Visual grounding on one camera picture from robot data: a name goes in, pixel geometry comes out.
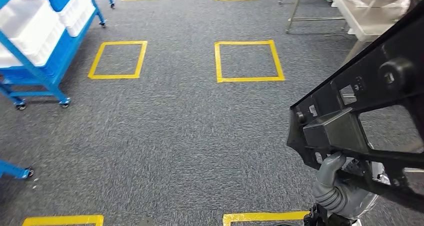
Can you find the white plastic bin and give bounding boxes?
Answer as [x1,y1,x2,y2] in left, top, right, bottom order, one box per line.
[0,0,66,69]
[56,0,97,38]

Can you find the stainless steel table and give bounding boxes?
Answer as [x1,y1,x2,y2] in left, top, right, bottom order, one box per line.
[278,0,352,35]

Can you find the blue metal shelf rack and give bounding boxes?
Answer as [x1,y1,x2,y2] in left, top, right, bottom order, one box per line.
[0,158,35,180]

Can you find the black plastic frame part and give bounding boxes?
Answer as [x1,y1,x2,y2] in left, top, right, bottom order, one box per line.
[286,0,424,214]

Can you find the stainless steel workbench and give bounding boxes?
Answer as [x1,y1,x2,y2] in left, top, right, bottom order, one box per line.
[322,0,424,66]

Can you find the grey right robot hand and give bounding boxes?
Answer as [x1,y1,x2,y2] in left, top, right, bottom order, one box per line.
[316,151,386,219]

